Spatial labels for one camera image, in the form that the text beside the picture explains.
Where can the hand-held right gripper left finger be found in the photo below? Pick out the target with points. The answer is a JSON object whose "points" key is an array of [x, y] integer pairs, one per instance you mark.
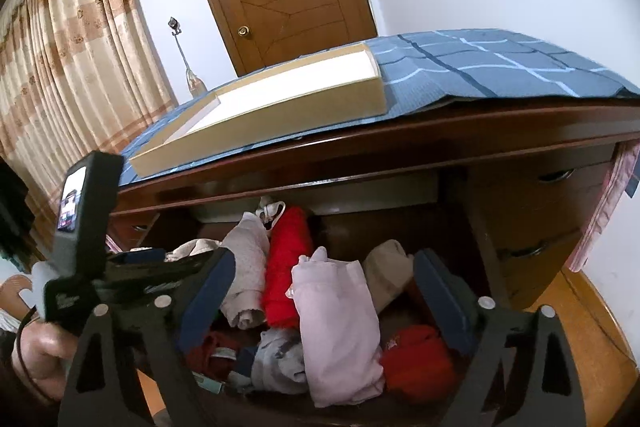
{"points": [[207, 302]]}

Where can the grey printed underwear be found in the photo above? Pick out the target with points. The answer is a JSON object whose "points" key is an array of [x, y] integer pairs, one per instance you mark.
{"points": [[277, 364]]}

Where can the pink patterned cloth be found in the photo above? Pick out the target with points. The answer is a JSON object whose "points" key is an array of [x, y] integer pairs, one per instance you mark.
{"points": [[607, 207]]}

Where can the blue fabric tab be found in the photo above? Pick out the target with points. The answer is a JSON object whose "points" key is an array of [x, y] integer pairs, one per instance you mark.
{"points": [[632, 179]]}

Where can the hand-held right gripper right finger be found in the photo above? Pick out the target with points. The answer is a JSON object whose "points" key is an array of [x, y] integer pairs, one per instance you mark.
{"points": [[440, 302]]}

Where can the shallow beige wooden tray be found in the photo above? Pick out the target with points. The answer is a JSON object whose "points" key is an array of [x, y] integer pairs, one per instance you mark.
{"points": [[280, 102]]}

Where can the beige underwear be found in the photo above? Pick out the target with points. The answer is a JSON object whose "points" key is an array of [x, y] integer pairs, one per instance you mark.
{"points": [[387, 272]]}

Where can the lilac pink underwear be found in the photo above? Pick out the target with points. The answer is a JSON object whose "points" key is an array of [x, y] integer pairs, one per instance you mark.
{"points": [[335, 322]]}

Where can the white patterned underwear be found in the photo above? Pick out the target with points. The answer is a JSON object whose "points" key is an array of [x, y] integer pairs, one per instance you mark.
{"points": [[270, 214]]}

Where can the bright red underwear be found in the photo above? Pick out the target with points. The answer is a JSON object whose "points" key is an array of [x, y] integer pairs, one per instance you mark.
{"points": [[287, 262]]}

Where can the orange woven object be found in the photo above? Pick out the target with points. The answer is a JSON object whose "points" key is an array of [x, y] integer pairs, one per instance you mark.
{"points": [[17, 294]]}

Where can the brass door knob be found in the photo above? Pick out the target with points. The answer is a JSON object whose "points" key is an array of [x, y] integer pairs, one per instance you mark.
{"points": [[243, 31]]}

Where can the pale teal tube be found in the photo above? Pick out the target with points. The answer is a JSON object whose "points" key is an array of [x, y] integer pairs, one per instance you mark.
{"points": [[207, 382]]}

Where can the blue plaid cloth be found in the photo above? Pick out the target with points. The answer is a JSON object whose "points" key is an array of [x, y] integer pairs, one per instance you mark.
{"points": [[480, 67]]}

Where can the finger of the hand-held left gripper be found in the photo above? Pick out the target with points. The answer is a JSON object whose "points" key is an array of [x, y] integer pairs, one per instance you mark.
{"points": [[142, 257], [150, 282]]}

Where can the beige patterned curtain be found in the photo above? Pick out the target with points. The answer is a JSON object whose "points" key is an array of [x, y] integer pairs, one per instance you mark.
{"points": [[65, 67]]}

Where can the person's left hand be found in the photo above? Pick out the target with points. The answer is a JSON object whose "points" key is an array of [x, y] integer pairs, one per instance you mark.
{"points": [[42, 352]]}

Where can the small desk drawer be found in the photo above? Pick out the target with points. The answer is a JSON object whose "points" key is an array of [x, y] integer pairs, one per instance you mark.
{"points": [[537, 267], [545, 202], [132, 232]]}

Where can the dark wooden desk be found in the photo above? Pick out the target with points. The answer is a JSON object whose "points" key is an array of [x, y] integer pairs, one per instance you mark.
{"points": [[400, 147]]}

